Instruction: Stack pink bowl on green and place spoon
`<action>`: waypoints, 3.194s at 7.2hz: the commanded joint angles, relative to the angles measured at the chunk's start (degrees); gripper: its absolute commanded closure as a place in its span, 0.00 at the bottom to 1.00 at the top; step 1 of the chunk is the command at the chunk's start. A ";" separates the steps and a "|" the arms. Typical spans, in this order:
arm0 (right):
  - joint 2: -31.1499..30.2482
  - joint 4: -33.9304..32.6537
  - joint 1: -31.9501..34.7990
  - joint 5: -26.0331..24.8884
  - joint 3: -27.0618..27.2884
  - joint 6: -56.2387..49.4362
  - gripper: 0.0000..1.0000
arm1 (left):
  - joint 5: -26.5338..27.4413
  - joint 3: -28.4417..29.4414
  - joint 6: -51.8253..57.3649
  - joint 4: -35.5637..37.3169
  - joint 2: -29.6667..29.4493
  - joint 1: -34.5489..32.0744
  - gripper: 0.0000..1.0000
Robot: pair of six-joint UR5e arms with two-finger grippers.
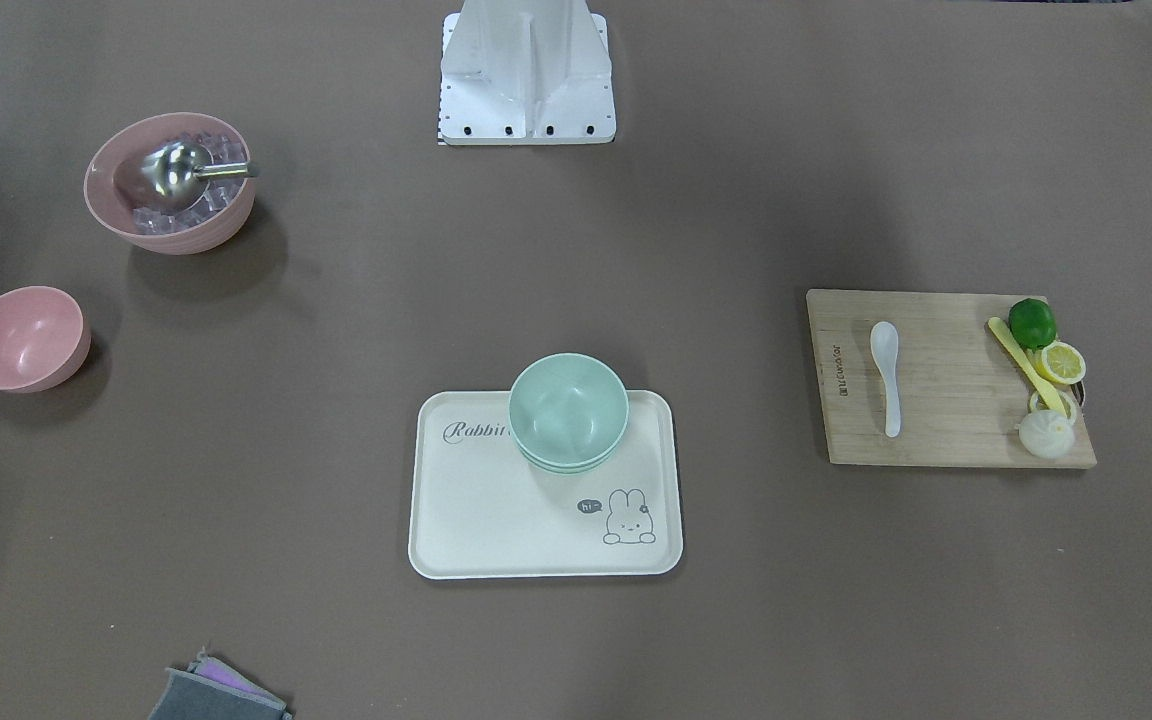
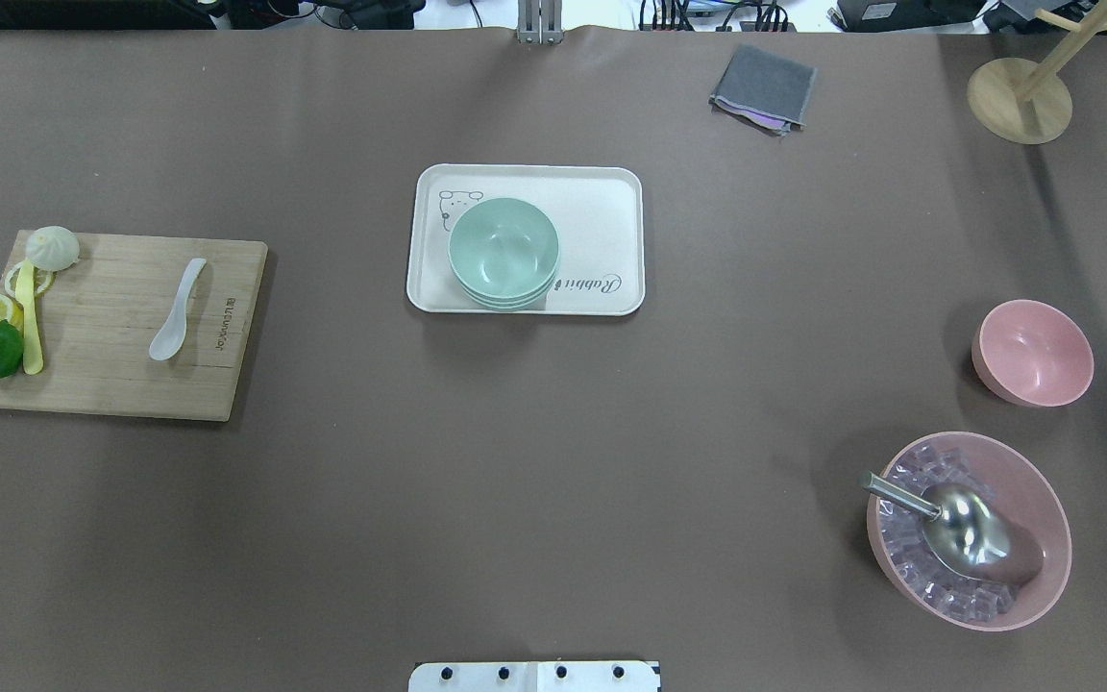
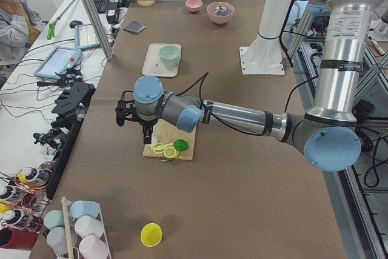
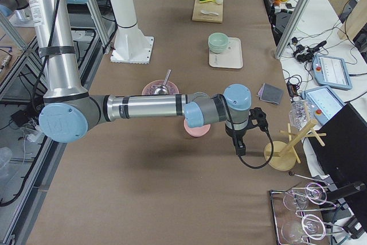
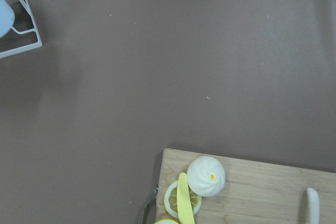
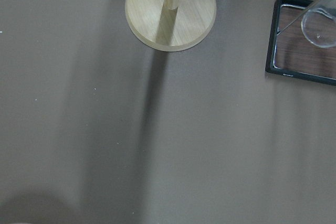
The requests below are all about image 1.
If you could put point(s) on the large pink bowl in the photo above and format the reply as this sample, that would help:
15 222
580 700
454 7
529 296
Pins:
108 206

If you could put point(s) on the lemon half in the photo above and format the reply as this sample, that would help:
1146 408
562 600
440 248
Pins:
1060 363

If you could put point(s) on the purple cleaning cloth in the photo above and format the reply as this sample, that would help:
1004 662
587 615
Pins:
219 671

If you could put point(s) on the cream rabbit tray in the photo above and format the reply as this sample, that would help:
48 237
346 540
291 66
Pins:
480 510

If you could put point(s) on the clear ice cubes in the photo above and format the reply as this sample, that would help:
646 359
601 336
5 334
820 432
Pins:
219 195

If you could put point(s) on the metal ice scoop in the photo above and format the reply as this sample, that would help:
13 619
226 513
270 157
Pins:
174 177

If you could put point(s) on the green bowl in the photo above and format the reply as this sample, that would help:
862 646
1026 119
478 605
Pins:
566 468
568 408

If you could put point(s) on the white garlic bulb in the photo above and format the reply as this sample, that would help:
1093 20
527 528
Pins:
1047 433

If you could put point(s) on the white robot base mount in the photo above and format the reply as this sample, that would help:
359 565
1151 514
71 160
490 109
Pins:
525 73

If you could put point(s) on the white ceramic spoon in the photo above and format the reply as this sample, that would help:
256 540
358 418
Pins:
884 349

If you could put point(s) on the bottom green bowl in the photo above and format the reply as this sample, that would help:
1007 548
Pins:
566 468

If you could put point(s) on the top green bowl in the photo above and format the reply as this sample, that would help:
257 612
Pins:
568 408

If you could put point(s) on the wooden cutting board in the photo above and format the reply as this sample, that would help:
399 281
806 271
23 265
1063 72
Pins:
962 397

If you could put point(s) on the small pink bowl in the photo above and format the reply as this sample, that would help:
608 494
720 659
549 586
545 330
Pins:
44 338

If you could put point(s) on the lemon slice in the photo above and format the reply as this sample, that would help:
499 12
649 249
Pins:
1070 405

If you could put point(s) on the green lime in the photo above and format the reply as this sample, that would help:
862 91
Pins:
1032 324

